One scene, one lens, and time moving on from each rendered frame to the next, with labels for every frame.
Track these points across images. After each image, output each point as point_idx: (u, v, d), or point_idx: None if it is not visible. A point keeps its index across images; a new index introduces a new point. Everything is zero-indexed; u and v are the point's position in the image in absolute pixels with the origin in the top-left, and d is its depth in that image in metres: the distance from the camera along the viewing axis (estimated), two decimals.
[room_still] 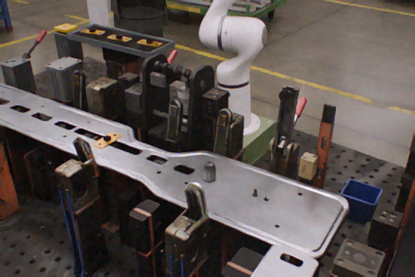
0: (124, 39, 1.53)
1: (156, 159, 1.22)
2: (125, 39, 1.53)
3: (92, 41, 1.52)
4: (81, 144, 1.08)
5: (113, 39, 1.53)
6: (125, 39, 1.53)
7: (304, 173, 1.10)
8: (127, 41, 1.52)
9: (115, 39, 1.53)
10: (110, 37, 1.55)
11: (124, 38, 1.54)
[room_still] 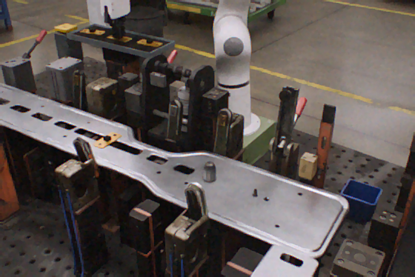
0: (124, 38, 1.53)
1: (156, 159, 1.22)
2: (125, 39, 1.53)
3: (92, 41, 1.52)
4: (81, 144, 1.08)
5: (113, 39, 1.53)
6: (125, 38, 1.53)
7: (304, 173, 1.10)
8: (127, 41, 1.52)
9: (115, 39, 1.53)
10: (110, 37, 1.55)
11: (124, 38, 1.54)
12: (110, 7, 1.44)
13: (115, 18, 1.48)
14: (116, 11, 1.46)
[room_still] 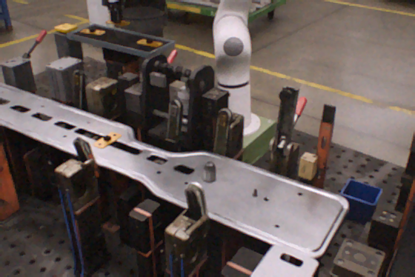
0: (123, 23, 1.50)
1: (156, 159, 1.22)
2: (124, 23, 1.50)
3: (92, 41, 1.52)
4: (81, 144, 1.08)
5: (111, 24, 1.50)
6: (124, 23, 1.50)
7: (304, 173, 1.10)
8: (126, 24, 1.49)
9: (114, 23, 1.50)
10: (108, 21, 1.52)
11: (122, 22, 1.51)
12: None
13: (113, 1, 1.45)
14: None
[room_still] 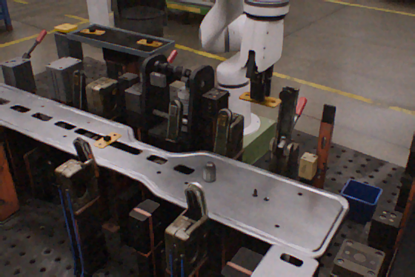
0: (270, 101, 0.93)
1: (156, 159, 1.22)
2: (271, 102, 0.93)
3: (92, 41, 1.52)
4: (81, 144, 1.08)
5: (250, 102, 0.93)
6: (271, 101, 0.93)
7: (304, 173, 1.10)
8: (277, 105, 0.91)
9: (256, 102, 0.92)
10: (244, 96, 0.94)
11: (267, 99, 0.93)
12: (259, 52, 0.83)
13: (261, 70, 0.87)
14: (267, 59, 0.86)
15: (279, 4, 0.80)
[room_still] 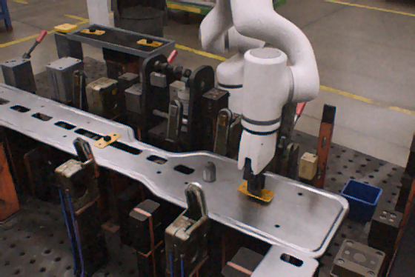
0: (264, 194, 1.05)
1: (156, 159, 1.22)
2: (265, 195, 1.05)
3: (92, 41, 1.52)
4: (81, 144, 1.08)
5: (247, 194, 1.05)
6: (265, 194, 1.05)
7: (304, 173, 1.10)
8: (270, 198, 1.03)
9: (252, 195, 1.05)
10: (242, 188, 1.07)
11: (262, 191, 1.06)
12: (255, 161, 0.96)
13: (257, 172, 1.00)
14: (261, 164, 0.98)
15: (272, 123, 0.92)
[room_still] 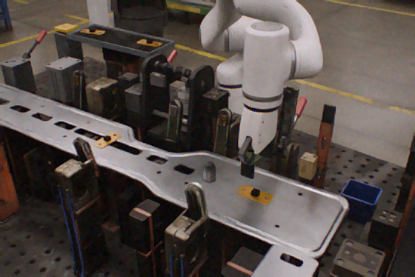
0: (264, 198, 1.05)
1: (156, 159, 1.22)
2: (265, 198, 1.05)
3: (92, 41, 1.52)
4: (81, 144, 1.08)
5: (247, 198, 1.06)
6: (265, 197, 1.05)
7: (304, 173, 1.10)
8: (270, 201, 1.04)
9: (251, 198, 1.05)
10: (242, 191, 1.07)
11: (262, 195, 1.06)
12: (256, 139, 0.93)
13: (254, 151, 0.95)
14: (263, 142, 0.95)
15: (273, 99, 0.89)
